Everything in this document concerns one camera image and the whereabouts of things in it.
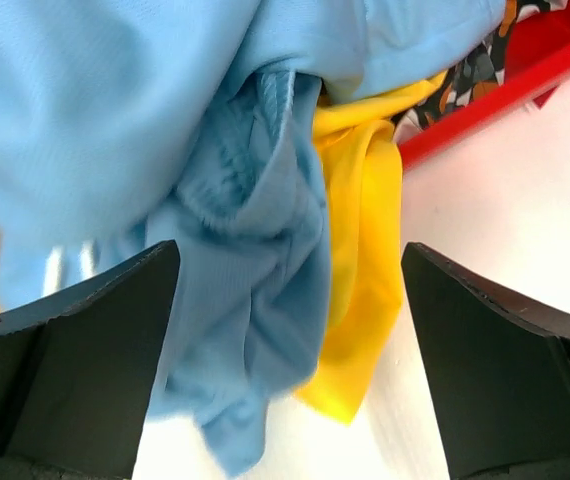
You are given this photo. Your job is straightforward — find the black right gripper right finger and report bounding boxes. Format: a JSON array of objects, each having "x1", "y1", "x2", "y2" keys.
[{"x1": 402, "y1": 243, "x2": 570, "y2": 479}]

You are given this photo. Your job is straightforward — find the yellow shorts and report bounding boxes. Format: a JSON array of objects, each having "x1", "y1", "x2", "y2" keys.
[{"x1": 296, "y1": 73, "x2": 446, "y2": 424}]

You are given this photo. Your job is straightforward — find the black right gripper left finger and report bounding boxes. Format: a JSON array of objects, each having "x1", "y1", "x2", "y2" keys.
[{"x1": 0, "y1": 241, "x2": 180, "y2": 479}]

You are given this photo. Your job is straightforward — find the red plastic bin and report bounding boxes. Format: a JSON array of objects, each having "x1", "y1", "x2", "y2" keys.
[{"x1": 396, "y1": 1, "x2": 570, "y2": 169}]

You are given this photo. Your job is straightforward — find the orange black camo shorts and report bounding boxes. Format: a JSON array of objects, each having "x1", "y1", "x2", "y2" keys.
[{"x1": 391, "y1": 1, "x2": 567, "y2": 143}]

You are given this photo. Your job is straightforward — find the light blue shorts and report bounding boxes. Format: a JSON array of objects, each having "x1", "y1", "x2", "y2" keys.
[{"x1": 0, "y1": 1, "x2": 505, "y2": 477}]

